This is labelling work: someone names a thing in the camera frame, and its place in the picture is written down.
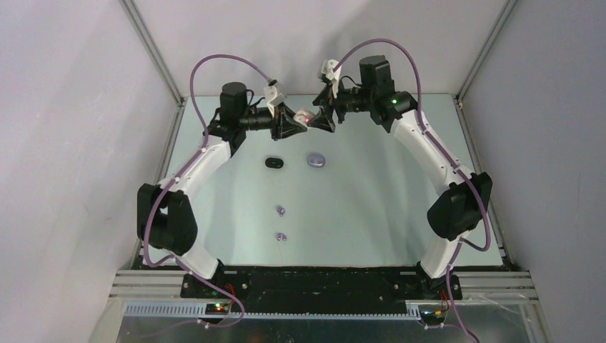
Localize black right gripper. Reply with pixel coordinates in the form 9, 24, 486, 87
307, 78, 374, 134

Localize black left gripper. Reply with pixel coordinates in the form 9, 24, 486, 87
239, 102, 307, 141

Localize white earbud charging case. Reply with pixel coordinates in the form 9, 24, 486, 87
293, 109, 316, 129

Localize black earbud charging case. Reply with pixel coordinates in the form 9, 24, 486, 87
264, 157, 284, 169

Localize purple earbud charging case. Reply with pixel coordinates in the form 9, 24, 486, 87
307, 153, 326, 168

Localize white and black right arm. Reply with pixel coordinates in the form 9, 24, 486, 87
306, 55, 493, 299

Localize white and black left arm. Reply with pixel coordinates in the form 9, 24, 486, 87
137, 80, 307, 298

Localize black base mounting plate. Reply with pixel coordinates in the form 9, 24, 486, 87
180, 266, 462, 316

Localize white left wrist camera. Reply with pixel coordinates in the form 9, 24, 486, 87
263, 79, 287, 117

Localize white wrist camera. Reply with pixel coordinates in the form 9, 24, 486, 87
263, 79, 287, 117
319, 59, 342, 99

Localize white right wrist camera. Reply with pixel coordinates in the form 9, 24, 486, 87
319, 59, 342, 99

